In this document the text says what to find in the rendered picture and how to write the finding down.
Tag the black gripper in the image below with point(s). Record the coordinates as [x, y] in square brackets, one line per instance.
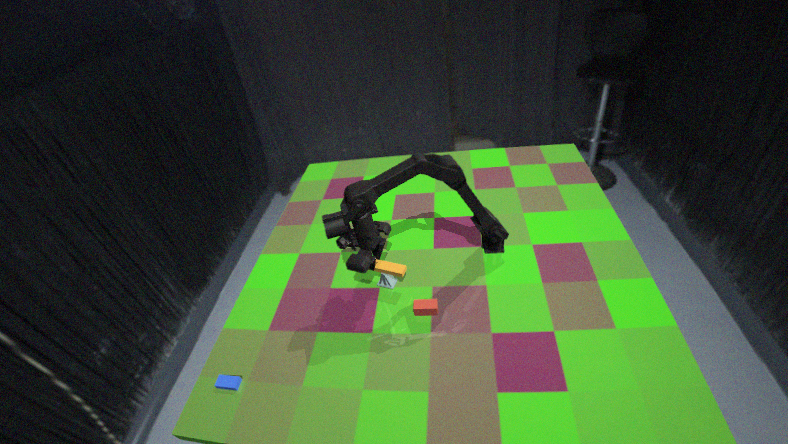
[369, 243]

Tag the yellow rectangular bar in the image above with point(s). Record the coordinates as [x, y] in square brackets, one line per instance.
[390, 268]

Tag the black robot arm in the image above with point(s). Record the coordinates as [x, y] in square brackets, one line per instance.
[358, 205]

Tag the blue rectangular block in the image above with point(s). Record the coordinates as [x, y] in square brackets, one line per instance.
[228, 382]

